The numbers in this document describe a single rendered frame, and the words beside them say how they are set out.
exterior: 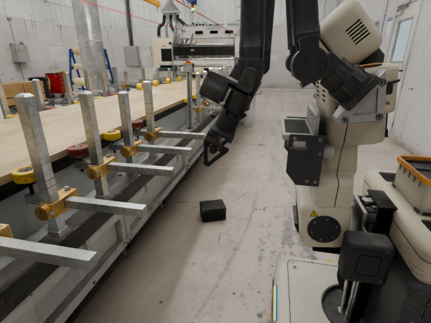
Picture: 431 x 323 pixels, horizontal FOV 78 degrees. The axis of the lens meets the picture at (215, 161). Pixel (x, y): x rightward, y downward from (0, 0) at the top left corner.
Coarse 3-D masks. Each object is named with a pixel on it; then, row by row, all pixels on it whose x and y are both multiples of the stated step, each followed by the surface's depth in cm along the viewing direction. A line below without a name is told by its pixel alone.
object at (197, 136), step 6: (138, 132) 157; (144, 132) 156; (162, 132) 154; (168, 132) 154; (174, 132) 154; (180, 132) 154; (186, 132) 154; (192, 138) 151; (198, 138) 150; (204, 138) 150
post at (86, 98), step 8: (80, 96) 96; (88, 96) 96; (80, 104) 97; (88, 104) 96; (88, 112) 97; (88, 120) 99; (96, 120) 101; (88, 128) 100; (96, 128) 102; (88, 136) 101; (96, 136) 102; (88, 144) 102; (96, 144) 103; (96, 152) 103; (96, 160) 104; (104, 176) 109; (96, 184) 108; (104, 184) 109; (96, 192) 110; (104, 192) 110
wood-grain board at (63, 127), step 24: (168, 96) 264; (0, 120) 160; (48, 120) 160; (72, 120) 160; (120, 120) 160; (0, 144) 116; (24, 144) 116; (48, 144) 116; (72, 144) 116; (0, 168) 91
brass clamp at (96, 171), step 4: (104, 160) 110; (108, 160) 110; (112, 160) 112; (104, 164) 107; (92, 168) 103; (96, 168) 104; (100, 168) 105; (104, 168) 107; (88, 172) 104; (92, 172) 103; (96, 172) 103; (100, 172) 104; (104, 172) 107; (108, 172) 110; (88, 176) 104; (92, 176) 104; (96, 176) 104; (100, 176) 106
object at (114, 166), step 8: (88, 160) 113; (80, 168) 112; (88, 168) 112; (112, 168) 109; (120, 168) 108; (128, 168) 107; (136, 168) 107; (144, 168) 106; (152, 168) 105; (160, 168) 105; (168, 168) 105; (168, 176) 105
